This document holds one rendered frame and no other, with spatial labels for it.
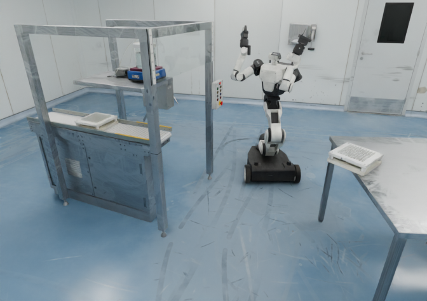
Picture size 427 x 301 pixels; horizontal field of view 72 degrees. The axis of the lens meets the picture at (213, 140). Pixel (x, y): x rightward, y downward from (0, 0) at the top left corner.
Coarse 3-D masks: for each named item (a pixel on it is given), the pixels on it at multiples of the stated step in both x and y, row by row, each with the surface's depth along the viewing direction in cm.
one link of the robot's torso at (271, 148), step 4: (284, 132) 295; (264, 136) 305; (284, 136) 295; (264, 140) 305; (284, 140) 299; (264, 144) 327; (268, 144) 303; (272, 144) 312; (276, 144) 311; (280, 144) 304; (264, 148) 324; (268, 148) 309; (272, 148) 321; (276, 148) 312; (264, 152) 325; (268, 152) 323; (272, 152) 323; (276, 152) 327
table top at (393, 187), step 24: (336, 144) 218; (360, 144) 218; (384, 144) 218; (408, 144) 218; (384, 168) 185; (408, 168) 185; (384, 192) 161; (408, 192) 161; (384, 216) 146; (408, 216) 143
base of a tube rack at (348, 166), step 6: (330, 162) 192; (336, 162) 188; (342, 162) 188; (378, 162) 188; (348, 168) 183; (354, 168) 180; (360, 168) 180; (372, 168) 182; (360, 174) 178; (366, 174) 178
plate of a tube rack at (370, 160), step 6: (348, 144) 201; (354, 144) 201; (336, 150) 192; (372, 150) 192; (336, 156) 187; (342, 156) 185; (366, 156) 185; (372, 156) 185; (378, 156) 185; (348, 162) 182; (354, 162) 179; (360, 162) 178; (366, 162) 178; (372, 162) 179
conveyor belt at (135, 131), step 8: (56, 112) 283; (56, 120) 264; (64, 120) 264; (72, 120) 264; (112, 128) 246; (120, 128) 246; (128, 128) 246; (136, 128) 246; (144, 128) 246; (136, 136) 232; (144, 136) 232; (168, 136) 236
